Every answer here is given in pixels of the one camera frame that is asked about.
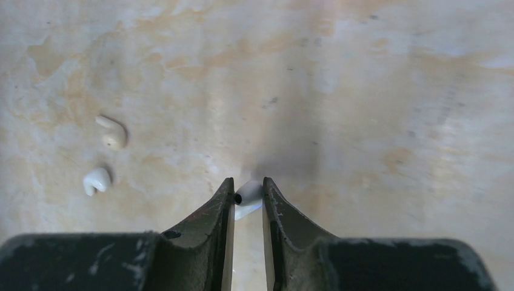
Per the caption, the white wireless earbud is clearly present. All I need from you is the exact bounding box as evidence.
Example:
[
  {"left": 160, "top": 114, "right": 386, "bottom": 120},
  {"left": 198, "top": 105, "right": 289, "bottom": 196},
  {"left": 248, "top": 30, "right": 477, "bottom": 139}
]
[
  {"left": 234, "top": 180, "right": 262, "bottom": 221},
  {"left": 82, "top": 167, "right": 112, "bottom": 196}
]

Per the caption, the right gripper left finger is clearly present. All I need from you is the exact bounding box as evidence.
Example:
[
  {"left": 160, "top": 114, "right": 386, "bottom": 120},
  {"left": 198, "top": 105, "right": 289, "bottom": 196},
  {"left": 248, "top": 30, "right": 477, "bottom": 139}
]
[{"left": 1, "top": 178, "right": 235, "bottom": 290}]

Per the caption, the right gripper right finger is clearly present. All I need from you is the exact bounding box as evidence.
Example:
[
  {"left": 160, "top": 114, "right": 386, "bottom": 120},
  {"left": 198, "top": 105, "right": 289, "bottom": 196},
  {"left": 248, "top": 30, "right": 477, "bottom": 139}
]
[{"left": 262, "top": 178, "right": 496, "bottom": 290}]

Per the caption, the small beige earbud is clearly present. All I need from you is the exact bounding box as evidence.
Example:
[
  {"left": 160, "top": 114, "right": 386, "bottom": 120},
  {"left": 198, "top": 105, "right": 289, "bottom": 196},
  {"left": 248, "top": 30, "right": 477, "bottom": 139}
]
[{"left": 95, "top": 115, "right": 127, "bottom": 150}]

